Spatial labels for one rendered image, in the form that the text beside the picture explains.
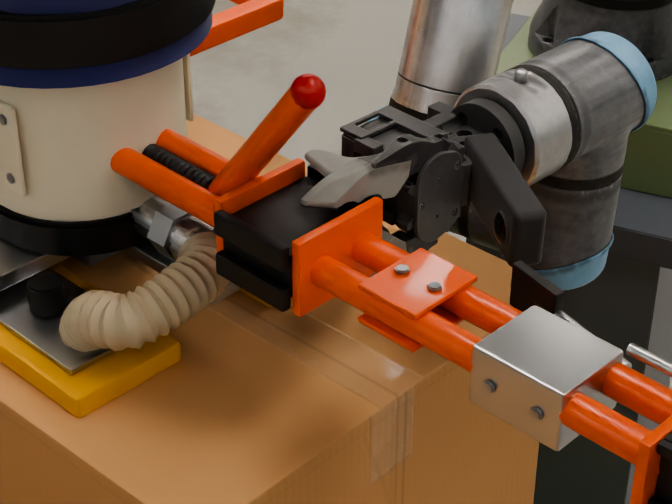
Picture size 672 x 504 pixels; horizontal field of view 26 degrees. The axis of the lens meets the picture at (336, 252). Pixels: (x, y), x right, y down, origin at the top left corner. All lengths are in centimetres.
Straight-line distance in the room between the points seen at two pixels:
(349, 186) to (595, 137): 26
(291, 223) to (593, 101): 29
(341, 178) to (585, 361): 22
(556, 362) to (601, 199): 37
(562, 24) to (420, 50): 51
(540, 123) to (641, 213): 58
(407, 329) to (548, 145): 26
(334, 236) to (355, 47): 279
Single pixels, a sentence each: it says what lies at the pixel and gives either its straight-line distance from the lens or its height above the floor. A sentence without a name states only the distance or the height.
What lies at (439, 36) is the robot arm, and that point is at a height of 109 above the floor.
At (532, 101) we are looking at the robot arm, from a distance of 112.
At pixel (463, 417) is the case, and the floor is 87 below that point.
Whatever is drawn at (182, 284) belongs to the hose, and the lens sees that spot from 105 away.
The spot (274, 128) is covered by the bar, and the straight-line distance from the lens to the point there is 97.
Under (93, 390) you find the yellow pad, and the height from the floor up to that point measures 96.
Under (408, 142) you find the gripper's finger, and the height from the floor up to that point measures 113.
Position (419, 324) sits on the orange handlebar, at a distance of 92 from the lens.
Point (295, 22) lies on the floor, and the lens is 389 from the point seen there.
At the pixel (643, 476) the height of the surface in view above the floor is 108.
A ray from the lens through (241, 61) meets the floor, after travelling 369.
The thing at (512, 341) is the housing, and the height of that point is 109.
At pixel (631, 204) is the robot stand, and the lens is 170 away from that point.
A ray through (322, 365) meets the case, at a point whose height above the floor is 94.
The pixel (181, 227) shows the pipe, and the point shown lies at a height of 103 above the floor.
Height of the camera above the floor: 162
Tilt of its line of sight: 34 degrees down
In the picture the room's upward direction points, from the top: straight up
